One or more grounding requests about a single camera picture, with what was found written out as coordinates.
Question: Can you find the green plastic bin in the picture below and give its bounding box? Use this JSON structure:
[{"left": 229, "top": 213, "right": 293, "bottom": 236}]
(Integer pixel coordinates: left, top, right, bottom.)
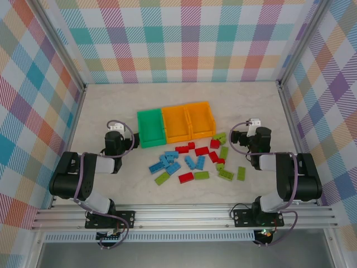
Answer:
[{"left": 136, "top": 108, "right": 168, "bottom": 149}]

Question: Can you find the orange plastic bin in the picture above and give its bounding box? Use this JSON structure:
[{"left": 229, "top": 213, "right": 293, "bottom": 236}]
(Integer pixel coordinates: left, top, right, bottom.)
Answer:
[
  {"left": 184, "top": 100, "right": 218, "bottom": 140},
  {"left": 161, "top": 105, "right": 193, "bottom": 145}
]

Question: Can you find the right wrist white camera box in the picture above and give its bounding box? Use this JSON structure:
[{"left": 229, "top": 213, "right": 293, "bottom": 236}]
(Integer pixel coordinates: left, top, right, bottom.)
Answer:
[{"left": 249, "top": 118, "right": 263, "bottom": 135}]

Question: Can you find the aluminium side rail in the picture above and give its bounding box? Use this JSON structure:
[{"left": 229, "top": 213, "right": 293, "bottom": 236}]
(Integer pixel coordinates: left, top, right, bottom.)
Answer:
[
  {"left": 277, "top": 80, "right": 329, "bottom": 209},
  {"left": 38, "top": 83, "right": 88, "bottom": 210}
]

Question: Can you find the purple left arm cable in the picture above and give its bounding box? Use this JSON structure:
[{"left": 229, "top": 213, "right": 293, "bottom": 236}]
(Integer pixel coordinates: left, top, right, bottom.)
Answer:
[{"left": 74, "top": 119, "right": 137, "bottom": 249}]

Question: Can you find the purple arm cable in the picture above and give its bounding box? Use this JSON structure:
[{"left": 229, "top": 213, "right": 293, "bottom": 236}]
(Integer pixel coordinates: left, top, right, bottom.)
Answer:
[
  {"left": 74, "top": 119, "right": 137, "bottom": 249},
  {"left": 229, "top": 119, "right": 299, "bottom": 248}
]

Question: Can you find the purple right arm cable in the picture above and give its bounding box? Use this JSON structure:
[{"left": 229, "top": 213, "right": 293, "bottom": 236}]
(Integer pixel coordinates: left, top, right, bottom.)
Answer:
[{"left": 229, "top": 119, "right": 299, "bottom": 248}]

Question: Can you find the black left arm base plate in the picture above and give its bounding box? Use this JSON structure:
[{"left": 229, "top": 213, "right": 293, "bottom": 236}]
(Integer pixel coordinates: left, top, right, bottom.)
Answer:
[{"left": 85, "top": 209, "right": 137, "bottom": 230}]

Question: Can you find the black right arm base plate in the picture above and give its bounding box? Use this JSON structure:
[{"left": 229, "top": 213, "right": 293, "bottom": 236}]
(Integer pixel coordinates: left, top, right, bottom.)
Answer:
[{"left": 233, "top": 208, "right": 286, "bottom": 227}]

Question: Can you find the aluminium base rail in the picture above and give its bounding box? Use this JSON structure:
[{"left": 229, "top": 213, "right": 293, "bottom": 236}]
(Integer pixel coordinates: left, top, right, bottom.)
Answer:
[{"left": 30, "top": 203, "right": 339, "bottom": 231}]

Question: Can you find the slotted grey cable duct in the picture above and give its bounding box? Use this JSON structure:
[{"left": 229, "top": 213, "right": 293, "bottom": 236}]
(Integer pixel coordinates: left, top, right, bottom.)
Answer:
[{"left": 44, "top": 232, "right": 256, "bottom": 243}]

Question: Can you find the aluminium frame post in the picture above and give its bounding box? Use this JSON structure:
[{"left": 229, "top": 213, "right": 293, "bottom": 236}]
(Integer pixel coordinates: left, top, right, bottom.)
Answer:
[
  {"left": 277, "top": 0, "right": 332, "bottom": 89},
  {"left": 32, "top": 0, "right": 88, "bottom": 93}
]

